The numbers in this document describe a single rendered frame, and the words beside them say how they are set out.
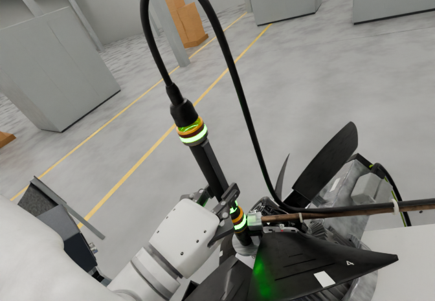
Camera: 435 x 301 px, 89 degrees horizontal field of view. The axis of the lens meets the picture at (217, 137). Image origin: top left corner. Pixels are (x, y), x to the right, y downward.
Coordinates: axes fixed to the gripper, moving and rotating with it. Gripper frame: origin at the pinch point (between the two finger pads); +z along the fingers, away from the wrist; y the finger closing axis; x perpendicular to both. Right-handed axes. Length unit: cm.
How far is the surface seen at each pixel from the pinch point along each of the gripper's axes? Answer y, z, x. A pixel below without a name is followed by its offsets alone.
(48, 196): -200, -47, -69
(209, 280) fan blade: -7.1, -11.9, -28.5
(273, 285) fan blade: 14.4, -7.7, -5.2
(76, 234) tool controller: -57, -30, -23
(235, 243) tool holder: -1.8, -2.4, -19.2
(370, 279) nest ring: 23.6, 10.2, -31.1
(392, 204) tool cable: 24.2, 16.5, -10.0
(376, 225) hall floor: 13, 93, -148
